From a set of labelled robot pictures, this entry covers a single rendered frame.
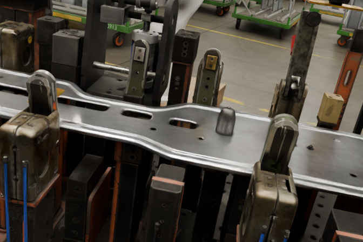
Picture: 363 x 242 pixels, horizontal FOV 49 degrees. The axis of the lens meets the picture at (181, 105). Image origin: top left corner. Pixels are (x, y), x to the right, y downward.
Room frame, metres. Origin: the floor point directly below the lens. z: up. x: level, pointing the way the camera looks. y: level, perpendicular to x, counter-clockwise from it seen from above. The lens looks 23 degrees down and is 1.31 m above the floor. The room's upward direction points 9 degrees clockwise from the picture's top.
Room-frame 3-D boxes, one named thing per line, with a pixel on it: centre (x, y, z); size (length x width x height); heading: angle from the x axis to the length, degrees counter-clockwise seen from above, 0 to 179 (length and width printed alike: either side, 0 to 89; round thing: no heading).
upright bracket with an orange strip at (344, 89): (0.79, -0.32, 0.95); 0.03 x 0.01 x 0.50; 85
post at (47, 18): (0.91, 0.33, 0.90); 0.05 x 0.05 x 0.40; 85
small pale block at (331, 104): (0.76, -0.30, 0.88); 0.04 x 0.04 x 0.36; 85
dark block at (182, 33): (0.88, 0.01, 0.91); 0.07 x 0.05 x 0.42; 175
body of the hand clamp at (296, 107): (0.81, -0.22, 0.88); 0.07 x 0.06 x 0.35; 175
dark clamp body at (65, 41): (0.89, 0.27, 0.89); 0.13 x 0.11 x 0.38; 175
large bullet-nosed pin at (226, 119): (0.66, -0.08, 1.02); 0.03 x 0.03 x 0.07
